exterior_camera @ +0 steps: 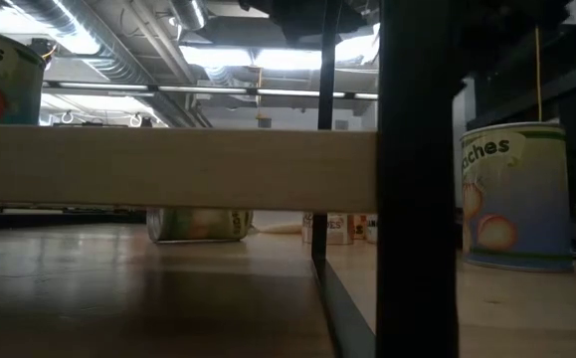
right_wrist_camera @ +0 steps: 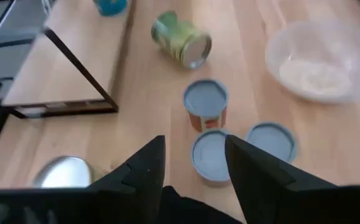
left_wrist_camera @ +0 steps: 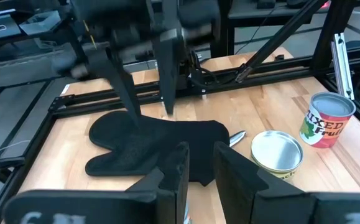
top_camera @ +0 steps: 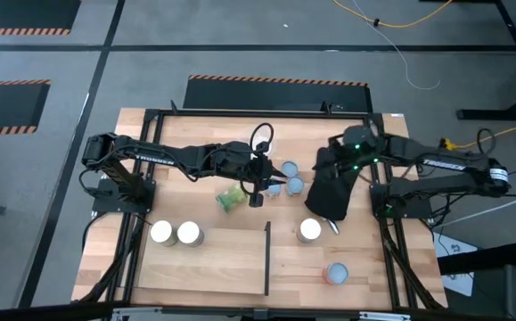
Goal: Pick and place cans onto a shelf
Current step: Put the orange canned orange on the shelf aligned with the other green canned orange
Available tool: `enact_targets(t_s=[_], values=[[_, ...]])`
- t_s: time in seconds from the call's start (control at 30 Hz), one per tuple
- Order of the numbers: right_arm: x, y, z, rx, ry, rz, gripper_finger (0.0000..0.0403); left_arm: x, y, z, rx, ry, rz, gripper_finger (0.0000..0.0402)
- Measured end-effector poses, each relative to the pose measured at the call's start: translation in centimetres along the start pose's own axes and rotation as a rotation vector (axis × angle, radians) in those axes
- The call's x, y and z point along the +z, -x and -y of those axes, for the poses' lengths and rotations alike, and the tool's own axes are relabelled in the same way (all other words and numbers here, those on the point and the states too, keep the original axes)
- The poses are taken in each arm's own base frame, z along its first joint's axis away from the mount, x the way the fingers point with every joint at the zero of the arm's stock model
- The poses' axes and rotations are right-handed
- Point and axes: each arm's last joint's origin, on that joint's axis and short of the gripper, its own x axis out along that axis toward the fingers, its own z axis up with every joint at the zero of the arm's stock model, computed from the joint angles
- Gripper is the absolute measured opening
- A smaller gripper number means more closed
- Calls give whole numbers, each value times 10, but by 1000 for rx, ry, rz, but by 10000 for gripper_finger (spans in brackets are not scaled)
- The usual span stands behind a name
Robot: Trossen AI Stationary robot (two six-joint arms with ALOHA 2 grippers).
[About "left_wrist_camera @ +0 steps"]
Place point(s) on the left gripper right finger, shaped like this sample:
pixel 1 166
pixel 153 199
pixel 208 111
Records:
pixel 242 193

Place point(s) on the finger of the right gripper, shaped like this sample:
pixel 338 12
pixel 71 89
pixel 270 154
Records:
pixel 117 74
pixel 168 68

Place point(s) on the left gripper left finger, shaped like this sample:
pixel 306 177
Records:
pixel 167 193

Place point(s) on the short yellow label can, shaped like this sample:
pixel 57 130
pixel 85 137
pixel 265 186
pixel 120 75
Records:
pixel 276 152

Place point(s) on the black oven mitt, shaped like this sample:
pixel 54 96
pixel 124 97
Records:
pixel 155 140

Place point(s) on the red mixed fruit can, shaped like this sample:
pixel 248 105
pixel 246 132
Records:
pixel 325 124

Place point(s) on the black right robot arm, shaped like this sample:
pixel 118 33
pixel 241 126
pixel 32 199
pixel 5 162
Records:
pixel 198 12

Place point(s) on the silver metal knife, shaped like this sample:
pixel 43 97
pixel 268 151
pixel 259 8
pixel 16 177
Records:
pixel 238 137

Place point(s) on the grey open tray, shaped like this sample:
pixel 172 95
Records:
pixel 39 21

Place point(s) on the black background table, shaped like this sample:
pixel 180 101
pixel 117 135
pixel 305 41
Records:
pixel 245 12

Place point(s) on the silver aluminium extrusion bar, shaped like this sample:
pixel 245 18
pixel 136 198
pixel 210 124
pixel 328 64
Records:
pixel 341 65

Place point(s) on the black aluminium table frame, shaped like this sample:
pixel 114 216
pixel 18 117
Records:
pixel 83 102

